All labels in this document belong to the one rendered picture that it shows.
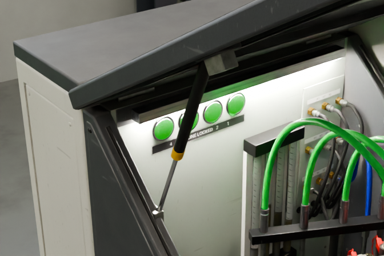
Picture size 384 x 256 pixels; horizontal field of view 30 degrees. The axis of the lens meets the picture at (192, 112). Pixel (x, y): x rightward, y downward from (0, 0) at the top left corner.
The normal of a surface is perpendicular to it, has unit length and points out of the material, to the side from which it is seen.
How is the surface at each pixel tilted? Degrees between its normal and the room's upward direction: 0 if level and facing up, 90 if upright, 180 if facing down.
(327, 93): 90
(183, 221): 90
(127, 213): 90
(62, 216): 90
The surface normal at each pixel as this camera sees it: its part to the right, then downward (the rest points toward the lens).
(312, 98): 0.60, 0.34
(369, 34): -0.80, 0.27
